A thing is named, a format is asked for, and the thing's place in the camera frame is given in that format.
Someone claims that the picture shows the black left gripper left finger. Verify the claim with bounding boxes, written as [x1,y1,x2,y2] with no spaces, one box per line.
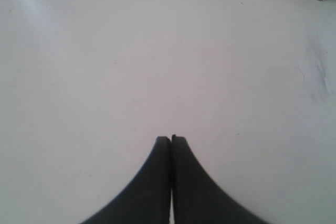
[83,136,171,224]

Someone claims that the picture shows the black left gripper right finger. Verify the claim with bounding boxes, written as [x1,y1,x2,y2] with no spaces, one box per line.
[171,135,265,223]

